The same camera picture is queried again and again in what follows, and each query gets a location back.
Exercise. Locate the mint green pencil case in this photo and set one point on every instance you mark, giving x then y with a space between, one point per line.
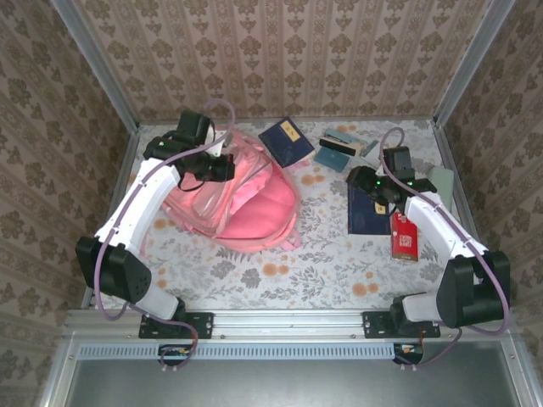
443 182

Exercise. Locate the pink school backpack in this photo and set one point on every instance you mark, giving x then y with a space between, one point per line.
259 212

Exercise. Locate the thick navy book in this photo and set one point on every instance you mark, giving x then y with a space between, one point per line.
284 142

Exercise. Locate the grey metal sheet panel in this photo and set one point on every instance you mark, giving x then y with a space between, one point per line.
275 386

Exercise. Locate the teal and black stapler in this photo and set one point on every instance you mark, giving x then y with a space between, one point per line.
337 146

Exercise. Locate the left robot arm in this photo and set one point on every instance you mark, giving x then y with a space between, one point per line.
131 212

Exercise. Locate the thin navy book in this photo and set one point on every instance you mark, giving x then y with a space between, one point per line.
365 216

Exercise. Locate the floral tablecloth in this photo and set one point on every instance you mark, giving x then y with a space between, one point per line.
318 275

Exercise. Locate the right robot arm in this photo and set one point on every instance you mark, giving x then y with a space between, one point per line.
471 288

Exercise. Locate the red booklet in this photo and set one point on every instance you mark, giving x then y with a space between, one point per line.
405 241

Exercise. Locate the aluminium frame post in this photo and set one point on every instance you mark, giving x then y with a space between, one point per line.
93 55
475 59

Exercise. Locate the wide aluminium mounting rail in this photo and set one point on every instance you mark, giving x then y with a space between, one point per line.
288 322

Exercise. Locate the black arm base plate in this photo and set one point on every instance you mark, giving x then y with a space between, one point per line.
199 325
375 325

